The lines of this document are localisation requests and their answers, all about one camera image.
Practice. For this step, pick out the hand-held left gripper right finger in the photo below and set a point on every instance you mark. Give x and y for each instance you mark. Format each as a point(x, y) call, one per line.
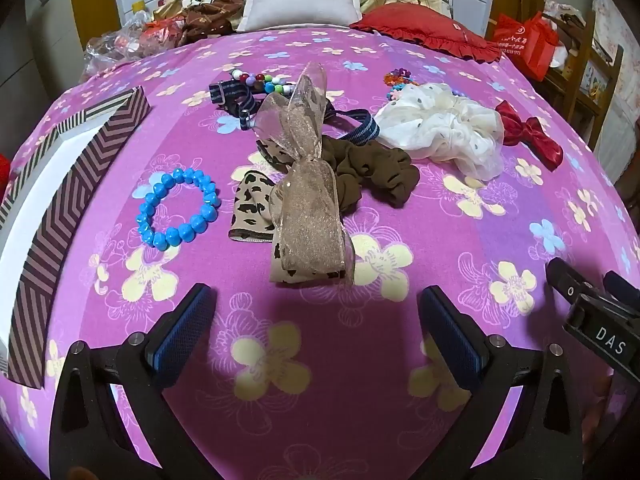
point(452, 337)

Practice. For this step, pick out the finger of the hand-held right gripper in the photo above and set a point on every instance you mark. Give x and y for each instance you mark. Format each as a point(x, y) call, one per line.
point(567, 280)
point(622, 290)

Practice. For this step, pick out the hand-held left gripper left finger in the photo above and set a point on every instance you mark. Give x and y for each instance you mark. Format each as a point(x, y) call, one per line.
point(182, 332)

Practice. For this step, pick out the red satin bow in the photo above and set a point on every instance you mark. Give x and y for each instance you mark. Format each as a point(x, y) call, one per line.
point(542, 142)

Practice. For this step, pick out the sheer leopard ribbon bow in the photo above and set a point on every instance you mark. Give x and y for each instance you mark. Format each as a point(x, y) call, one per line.
point(306, 220)

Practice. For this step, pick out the striped gift box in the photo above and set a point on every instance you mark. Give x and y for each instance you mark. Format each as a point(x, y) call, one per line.
point(75, 200)

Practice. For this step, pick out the brown scrunchie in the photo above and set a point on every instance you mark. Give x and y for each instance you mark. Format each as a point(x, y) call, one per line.
point(375, 170)

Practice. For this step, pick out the white sheer scrunchie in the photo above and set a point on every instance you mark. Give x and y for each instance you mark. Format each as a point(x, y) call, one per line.
point(440, 125)

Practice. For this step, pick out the navy striped headband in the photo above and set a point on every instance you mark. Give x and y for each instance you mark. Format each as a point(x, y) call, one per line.
point(230, 92)

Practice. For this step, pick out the purple floral bedsheet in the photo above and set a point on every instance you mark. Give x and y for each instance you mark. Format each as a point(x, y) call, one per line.
point(320, 410)

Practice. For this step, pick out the wooden chair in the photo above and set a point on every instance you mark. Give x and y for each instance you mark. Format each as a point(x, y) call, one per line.
point(592, 60)

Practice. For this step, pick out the red shopping bag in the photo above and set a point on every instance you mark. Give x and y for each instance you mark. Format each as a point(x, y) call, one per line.
point(525, 42)

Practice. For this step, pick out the red ruffled pillow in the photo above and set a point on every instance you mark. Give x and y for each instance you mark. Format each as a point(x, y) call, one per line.
point(425, 27)

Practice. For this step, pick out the clear plastic bag heap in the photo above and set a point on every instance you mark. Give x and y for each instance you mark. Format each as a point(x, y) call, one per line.
point(115, 47)

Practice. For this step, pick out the brown patterned blanket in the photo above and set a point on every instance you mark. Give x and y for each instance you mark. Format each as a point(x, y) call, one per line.
point(212, 15)

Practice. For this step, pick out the yellow capped bottle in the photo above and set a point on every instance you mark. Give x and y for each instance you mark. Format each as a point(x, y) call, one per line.
point(140, 12)

